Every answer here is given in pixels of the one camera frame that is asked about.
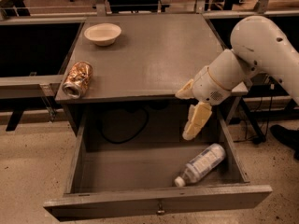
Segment metal drawer knob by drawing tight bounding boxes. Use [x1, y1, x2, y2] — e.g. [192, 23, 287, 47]
[156, 202, 165, 216]

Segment crushed golden can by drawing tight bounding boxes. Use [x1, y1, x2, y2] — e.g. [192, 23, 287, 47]
[63, 61, 93, 99]

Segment grey wooden cabinet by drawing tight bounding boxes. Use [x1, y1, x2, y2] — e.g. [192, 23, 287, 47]
[54, 13, 249, 142]

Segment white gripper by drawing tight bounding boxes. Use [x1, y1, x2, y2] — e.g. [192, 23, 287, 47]
[175, 66, 231, 141]

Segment black cable inside cabinet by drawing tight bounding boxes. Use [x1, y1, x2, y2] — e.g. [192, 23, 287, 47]
[96, 105, 150, 145]

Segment open grey top drawer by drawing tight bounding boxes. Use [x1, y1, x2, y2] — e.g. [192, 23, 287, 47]
[44, 106, 272, 221]

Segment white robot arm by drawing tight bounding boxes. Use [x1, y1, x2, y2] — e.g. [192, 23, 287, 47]
[176, 16, 299, 140]

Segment clear plastic water bottle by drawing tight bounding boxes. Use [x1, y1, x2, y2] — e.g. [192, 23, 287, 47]
[174, 143, 226, 187]

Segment white paper bowl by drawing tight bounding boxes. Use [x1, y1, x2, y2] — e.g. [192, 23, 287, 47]
[84, 23, 121, 47]

